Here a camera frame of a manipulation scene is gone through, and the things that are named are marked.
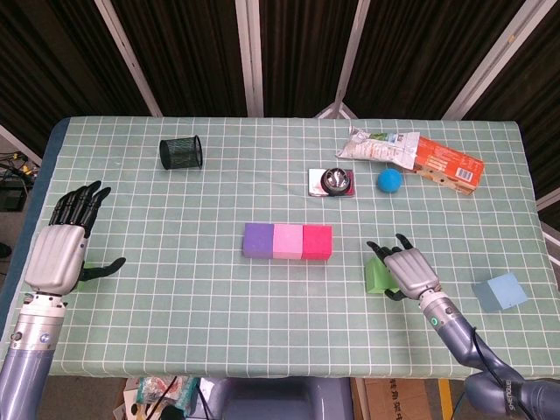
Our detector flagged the bundle of floor cables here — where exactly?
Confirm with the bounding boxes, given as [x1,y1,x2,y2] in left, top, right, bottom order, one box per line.
[0,150,43,181]

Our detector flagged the grey robot torso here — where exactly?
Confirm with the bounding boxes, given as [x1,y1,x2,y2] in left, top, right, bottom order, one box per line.
[200,376,355,420]

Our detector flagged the brown cardboard carton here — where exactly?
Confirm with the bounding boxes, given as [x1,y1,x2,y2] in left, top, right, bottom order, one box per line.
[362,378,443,420]

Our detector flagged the black box device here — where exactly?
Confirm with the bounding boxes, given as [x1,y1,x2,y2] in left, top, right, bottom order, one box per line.
[0,182,28,212]

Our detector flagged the orange cardboard box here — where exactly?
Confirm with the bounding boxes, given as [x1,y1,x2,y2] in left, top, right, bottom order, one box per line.
[404,136,486,197]

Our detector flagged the white snack bag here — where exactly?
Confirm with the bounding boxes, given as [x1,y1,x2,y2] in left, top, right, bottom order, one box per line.
[334,125,422,170]

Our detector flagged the magenta foam cube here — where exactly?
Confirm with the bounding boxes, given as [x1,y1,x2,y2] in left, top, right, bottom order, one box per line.
[300,224,333,262]

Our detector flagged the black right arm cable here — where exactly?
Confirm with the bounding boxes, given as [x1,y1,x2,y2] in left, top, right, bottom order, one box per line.
[470,325,526,420]

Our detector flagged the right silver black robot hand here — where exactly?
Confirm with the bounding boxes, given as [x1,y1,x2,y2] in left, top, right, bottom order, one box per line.
[366,233,442,303]

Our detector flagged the green foam cube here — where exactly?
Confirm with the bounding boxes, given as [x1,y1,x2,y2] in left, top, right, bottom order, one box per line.
[72,261,100,293]
[365,256,402,294]

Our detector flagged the white partition frame post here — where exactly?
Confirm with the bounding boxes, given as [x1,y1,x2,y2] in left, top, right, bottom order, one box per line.
[94,0,162,118]
[313,0,373,119]
[0,124,44,166]
[234,0,265,118]
[440,0,553,120]
[535,192,560,255]

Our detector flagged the light pink foam cube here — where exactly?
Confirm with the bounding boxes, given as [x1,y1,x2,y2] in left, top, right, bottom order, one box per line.
[271,223,305,260]

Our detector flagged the purple foam cube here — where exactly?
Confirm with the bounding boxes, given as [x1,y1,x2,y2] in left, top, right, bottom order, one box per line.
[241,222,277,259]

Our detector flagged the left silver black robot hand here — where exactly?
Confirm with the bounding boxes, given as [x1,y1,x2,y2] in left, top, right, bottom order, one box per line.
[24,179,128,295]

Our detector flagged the crumpled plastic packaging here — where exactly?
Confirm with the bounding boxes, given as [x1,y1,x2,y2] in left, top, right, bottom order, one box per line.
[122,376,200,420]

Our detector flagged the black mesh pen holder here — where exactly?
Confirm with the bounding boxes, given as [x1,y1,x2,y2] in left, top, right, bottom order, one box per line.
[158,134,205,172]

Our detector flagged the blue ball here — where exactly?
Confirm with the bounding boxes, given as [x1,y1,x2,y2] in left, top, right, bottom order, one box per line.
[377,168,404,194]

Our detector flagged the red flat case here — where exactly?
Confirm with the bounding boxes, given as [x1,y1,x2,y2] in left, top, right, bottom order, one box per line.
[307,168,356,199]

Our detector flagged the green checked tablecloth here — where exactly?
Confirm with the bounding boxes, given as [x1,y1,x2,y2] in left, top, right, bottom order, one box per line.
[0,115,555,381]

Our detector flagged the light blue foam cube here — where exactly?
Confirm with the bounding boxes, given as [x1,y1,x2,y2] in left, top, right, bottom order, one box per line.
[471,271,529,313]

